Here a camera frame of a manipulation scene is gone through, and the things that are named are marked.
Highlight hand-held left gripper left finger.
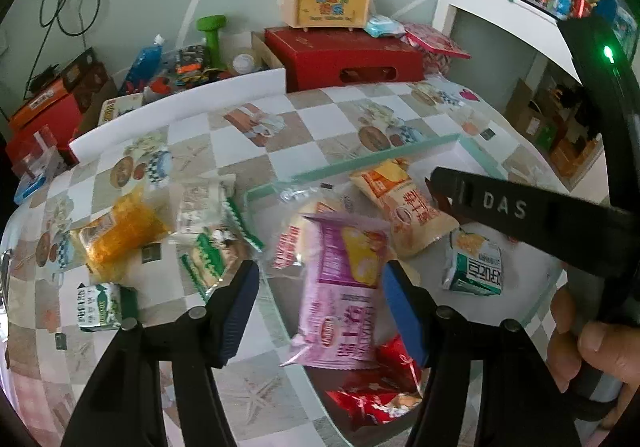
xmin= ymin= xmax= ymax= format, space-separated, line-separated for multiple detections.
xmin=60 ymin=258 xmax=261 ymax=447

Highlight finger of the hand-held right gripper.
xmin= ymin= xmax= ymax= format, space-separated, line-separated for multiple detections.
xmin=429 ymin=166 xmax=612 ymax=280

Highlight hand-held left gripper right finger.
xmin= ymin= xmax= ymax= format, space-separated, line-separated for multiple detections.
xmin=381 ymin=259 xmax=583 ymax=447

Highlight clear tray with green rim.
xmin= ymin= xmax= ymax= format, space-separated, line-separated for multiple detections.
xmin=244 ymin=132 xmax=576 ymax=445

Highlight green and white drink carton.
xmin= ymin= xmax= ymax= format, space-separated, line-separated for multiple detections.
xmin=441 ymin=228 xmax=504 ymax=298

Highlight pink snack packet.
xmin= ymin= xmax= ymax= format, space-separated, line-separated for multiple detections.
xmin=284 ymin=214 xmax=392 ymax=371

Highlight red snack packet with picture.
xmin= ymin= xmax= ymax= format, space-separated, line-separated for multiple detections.
xmin=325 ymin=334 xmax=427 ymax=431

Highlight peach snack packet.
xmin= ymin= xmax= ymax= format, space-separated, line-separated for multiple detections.
xmin=349 ymin=158 xmax=462 ymax=259

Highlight person's right hand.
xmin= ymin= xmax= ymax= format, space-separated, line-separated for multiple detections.
xmin=546 ymin=285 xmax=640 ymax=394

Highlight brown cardboard boxes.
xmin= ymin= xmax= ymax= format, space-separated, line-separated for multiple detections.
xmin=506 ymin=76 xmax=603 ymax=180

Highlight round pastry in clear packet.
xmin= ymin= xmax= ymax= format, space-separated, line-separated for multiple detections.
xmin=271 ymin=186 xmax=352 ymax=274

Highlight white and green snack packet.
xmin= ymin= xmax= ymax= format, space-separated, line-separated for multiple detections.
xmin=174 ymin=174 xmax=265 ymax=250

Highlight small green milk carton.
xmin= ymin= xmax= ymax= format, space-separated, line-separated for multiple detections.
xmin=75 ymin=281 xmax=139 ymax=334

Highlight yellow snack packet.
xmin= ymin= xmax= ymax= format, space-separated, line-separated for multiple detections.
xmin=69 ymin=191 xmax=172 ymax=274

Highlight red patterned bag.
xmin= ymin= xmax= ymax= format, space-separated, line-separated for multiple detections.
xmin=401 ymin=21 xmax=472 ymax=76

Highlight checkered tablecloth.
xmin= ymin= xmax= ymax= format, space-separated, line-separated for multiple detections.
xmin=0 ymin=72 xmax=573 ymax=447

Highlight large red box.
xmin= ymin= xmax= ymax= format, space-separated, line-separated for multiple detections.
xmin=263 ymin=26 xmax=427 ymax=93

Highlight wet wipes pack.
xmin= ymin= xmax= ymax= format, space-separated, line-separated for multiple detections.
xmin=363 ymin=14 xmax=407 ymax=39

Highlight pale yellow flat box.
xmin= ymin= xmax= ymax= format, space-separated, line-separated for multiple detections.
xmin=96 ymin=91 xmax=147 ymax=126

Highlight blue packet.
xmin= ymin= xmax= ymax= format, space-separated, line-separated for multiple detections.
xmin=14 ymin=171 xmax=52 ymax=205

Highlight clear tape roll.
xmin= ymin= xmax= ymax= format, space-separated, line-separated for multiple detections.
xmin=231 ymin=52 xmax=262 ymax=76

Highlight black colourful packet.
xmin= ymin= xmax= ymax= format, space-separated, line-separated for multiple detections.
xmin=174 ymin=44 xmax=212 ymax=79

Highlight open cardboard box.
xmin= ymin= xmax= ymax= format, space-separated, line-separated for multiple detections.
xmin=249 ymin=30 xmax=287 ymax=74

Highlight blue pouch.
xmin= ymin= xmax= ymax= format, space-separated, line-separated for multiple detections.
xmin=121 ymin=34 xmax=167 ymax=94

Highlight green dumbbell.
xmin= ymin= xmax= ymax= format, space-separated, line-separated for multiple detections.
xmin=195 ymin=15 xmax=229 ymax=71

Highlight orange box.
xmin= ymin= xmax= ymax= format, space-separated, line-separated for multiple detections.
xmin=9 ymin=78 xmax=84 ymax=134

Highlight brown box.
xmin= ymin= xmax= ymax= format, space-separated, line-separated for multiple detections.
xmin=59 ymin=46 xmax=112 ymax=109

